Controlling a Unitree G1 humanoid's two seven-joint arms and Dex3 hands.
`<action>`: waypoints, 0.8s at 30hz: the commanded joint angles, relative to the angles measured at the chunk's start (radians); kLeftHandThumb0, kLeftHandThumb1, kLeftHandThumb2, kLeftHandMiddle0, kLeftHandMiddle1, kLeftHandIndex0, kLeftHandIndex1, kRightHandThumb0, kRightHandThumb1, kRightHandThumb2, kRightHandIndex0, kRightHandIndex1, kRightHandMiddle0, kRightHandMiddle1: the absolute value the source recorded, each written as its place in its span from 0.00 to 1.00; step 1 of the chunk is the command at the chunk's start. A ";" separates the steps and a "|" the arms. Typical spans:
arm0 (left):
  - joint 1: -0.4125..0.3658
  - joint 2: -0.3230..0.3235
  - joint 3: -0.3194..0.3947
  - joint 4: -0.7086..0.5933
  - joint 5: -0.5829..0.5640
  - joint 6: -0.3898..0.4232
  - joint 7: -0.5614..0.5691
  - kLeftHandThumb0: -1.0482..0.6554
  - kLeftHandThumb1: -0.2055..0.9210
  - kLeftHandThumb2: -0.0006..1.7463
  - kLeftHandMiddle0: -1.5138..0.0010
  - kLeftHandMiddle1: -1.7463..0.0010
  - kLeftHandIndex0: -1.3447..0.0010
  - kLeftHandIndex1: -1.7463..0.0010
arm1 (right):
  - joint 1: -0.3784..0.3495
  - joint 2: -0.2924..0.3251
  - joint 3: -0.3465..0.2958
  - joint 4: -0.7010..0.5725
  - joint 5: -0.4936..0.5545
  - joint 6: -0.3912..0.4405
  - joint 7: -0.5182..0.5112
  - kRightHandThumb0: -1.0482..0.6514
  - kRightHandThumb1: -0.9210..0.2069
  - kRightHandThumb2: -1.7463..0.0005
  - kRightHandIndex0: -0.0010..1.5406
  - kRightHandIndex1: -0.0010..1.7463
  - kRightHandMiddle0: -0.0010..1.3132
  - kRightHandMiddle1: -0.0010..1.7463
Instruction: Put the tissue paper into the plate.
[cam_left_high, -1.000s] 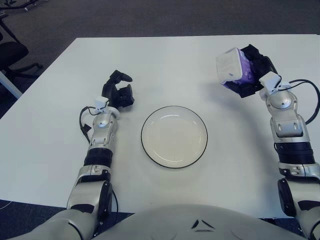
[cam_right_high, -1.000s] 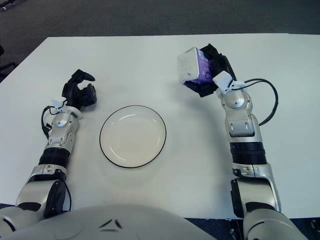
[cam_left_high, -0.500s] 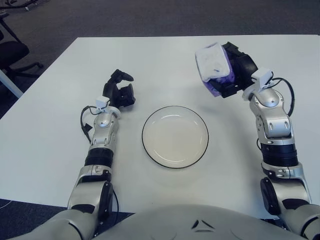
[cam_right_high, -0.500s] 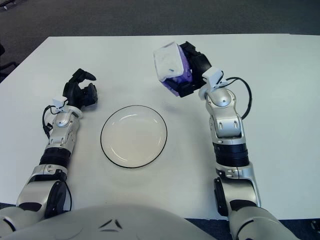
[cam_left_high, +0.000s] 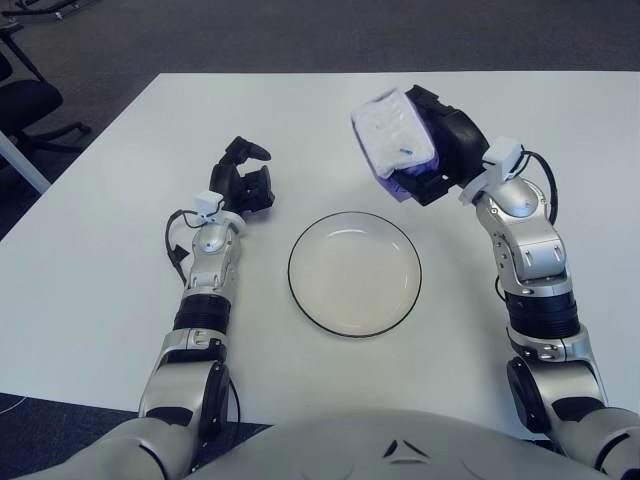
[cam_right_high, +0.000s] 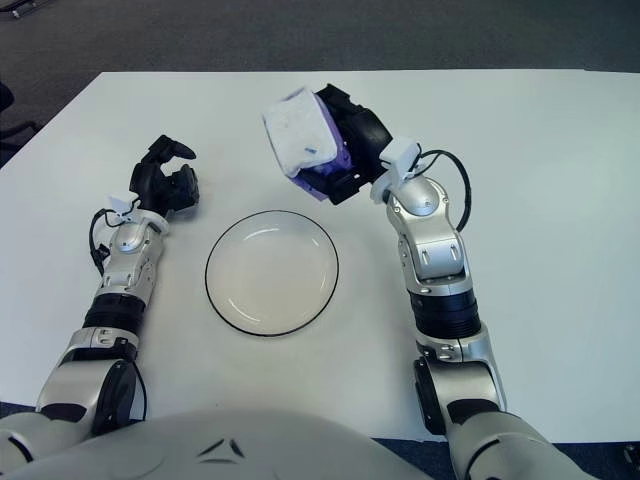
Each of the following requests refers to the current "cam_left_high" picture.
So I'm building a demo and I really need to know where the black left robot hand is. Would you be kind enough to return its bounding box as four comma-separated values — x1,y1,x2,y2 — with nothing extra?
208,135,277,219

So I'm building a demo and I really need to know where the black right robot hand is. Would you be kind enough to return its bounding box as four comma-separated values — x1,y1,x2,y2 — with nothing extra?
392,84,491,207

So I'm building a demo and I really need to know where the purple tissue paper pack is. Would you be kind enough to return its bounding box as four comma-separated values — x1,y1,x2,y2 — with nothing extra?
349,88,441,205

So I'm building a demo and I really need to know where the white plate with black rim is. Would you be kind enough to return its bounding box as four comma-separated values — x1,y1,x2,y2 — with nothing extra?
287,210,424,340

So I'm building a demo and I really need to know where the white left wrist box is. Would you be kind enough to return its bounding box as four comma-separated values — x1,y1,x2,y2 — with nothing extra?
194,191,224,221

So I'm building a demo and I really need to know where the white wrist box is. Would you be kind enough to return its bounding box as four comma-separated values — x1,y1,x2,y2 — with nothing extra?
194,191,224,221
482,139,526,181

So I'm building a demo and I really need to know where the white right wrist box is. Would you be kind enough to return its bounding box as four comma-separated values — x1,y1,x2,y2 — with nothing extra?
482,139,526,181

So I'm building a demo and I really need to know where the black office chair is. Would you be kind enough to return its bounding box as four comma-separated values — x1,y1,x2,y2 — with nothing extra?
0,22,92,154

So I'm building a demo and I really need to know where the chair base with casters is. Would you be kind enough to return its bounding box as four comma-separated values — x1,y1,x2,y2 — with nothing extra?
0,0,66,26

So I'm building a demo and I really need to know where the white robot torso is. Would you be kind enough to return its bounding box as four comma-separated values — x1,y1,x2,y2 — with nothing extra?
94,404,640,480

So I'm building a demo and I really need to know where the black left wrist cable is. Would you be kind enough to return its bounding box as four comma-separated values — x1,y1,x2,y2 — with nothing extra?
165,209,201,281

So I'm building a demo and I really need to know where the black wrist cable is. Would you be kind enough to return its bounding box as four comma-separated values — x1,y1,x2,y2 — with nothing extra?
514,147,559,221
165,209,201,281

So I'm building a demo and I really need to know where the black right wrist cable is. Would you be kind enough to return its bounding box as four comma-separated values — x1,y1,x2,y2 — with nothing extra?
514,147,559,221

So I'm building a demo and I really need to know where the thin black left elbow cable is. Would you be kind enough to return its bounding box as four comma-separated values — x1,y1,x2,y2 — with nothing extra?
227,377,242,426

